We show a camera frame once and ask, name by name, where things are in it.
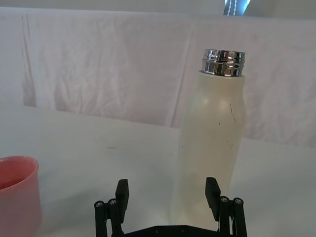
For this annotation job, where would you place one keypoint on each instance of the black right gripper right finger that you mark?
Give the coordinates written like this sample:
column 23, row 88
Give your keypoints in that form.
column 217, row 197

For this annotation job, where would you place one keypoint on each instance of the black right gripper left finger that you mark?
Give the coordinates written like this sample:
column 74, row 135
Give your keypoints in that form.
column 121, row 197

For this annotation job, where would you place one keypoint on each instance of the white table cloth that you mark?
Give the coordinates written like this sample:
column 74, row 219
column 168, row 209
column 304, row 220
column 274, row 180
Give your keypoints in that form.
column 98, row 153

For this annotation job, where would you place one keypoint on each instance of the cream vacuum bottle steel neck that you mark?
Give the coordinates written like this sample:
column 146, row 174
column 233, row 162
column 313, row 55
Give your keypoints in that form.
column 212, row 138

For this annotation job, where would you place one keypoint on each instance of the pink cup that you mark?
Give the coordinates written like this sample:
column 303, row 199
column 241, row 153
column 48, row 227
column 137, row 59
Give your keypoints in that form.
column 18, row 195

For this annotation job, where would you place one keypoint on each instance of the white curtain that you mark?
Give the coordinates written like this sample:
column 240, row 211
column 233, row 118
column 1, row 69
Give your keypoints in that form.
column 123, row 66

